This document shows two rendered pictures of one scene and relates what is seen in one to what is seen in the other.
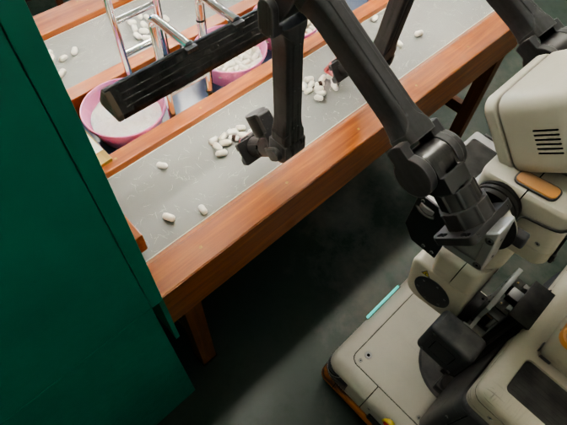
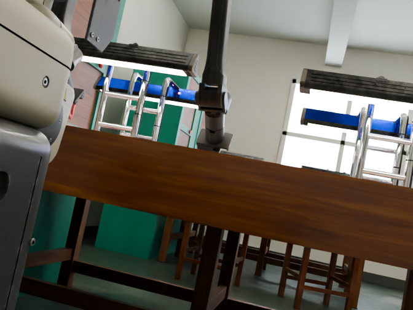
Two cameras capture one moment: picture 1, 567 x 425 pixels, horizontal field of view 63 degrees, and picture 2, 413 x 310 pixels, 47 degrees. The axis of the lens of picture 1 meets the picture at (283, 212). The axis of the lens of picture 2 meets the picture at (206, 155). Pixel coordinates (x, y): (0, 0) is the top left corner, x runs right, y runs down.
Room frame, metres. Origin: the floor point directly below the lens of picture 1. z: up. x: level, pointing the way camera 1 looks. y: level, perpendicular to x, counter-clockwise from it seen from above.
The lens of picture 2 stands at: (0.51, -1.40, 0.65)
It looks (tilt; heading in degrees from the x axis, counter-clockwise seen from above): 5 degrees up; 60
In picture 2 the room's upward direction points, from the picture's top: 12 degrees clockwise
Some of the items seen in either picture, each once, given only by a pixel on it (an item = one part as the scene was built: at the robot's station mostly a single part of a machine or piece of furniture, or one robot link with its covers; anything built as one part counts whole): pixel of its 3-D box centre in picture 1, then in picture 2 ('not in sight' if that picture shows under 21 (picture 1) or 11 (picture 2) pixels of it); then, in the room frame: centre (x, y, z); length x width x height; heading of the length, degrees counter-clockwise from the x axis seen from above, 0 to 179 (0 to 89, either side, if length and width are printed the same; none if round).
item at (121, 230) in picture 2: not in sight; (249, 180); (3.33, 2.52, 0.89); 2.38 x 1.36 x 1.79; 137
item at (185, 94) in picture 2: not in sight; (158, 92); (1.37, 0.62, 1.08); 0.62 x 0.08 x 0.07; 137
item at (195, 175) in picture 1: (330, 84); not in sight; (1.27, -0.13, 0.73); 1.81 x 0.30 x 0.02; 137
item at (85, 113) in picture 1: (126, 116); not in sight; (1.05, 0.53, 0.72); 0.27 x 0.27 x 0.10
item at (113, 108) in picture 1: (213, 45); (111, 52); (0.99, 0.21, 1.08); 0.62 x 0.08 x 0.07; 137
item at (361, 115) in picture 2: not in sight; (372, 166); (2.03, -0.10, 0.90); 0.20 x 0.19 x 0.45; 137
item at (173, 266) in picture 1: (372, 129); (188, 184); (1.12, -0.28, 0.67); 1.81 x 0.12 x 0.19; 137
